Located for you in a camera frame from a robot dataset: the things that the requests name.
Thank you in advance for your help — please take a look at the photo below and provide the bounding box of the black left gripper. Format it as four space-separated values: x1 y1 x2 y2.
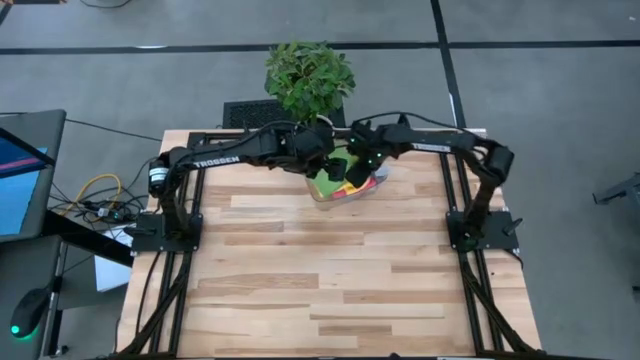
278 123 352 183

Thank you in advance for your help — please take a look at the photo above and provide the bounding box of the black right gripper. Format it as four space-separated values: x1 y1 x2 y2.
345 118 402 189

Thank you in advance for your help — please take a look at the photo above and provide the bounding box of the green towel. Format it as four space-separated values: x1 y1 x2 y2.
313 146 362 200

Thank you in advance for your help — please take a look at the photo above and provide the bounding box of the yellow towel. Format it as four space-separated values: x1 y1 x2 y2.
343 180 375 197

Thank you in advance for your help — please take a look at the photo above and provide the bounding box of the pink towel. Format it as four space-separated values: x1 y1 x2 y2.
331 175 380 202

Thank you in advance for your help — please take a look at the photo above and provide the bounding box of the clear plastic bin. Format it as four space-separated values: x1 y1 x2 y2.
303 138 392 204

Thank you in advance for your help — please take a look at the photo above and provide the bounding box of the black floor vent grille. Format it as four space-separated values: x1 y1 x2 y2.
222 98 347 130

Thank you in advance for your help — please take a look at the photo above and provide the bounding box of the green leafy plant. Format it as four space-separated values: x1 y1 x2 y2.
263 39 357 126

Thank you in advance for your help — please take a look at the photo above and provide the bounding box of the black floor stand base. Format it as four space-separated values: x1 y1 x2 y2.
592 172 640 206

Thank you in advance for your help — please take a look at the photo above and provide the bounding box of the monitor with blue screen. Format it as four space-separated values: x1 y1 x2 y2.
0 108 68 245

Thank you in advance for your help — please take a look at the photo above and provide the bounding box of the grey side desk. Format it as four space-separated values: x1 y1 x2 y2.
0 209 135 360

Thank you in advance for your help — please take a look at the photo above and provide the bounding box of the black computer mouse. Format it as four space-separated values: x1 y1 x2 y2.
9 287 51 341

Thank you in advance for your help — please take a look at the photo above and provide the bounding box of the thin black floor cable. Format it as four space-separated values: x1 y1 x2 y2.
64 117 165 144

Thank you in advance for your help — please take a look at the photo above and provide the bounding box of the black metal table frame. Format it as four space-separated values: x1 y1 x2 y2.
117 128 544 360

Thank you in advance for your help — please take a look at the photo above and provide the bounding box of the yellow cable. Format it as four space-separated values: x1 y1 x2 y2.
59 172 124 216

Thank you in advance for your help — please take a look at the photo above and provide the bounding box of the black cable bundle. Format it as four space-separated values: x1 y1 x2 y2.
49 157 161 226

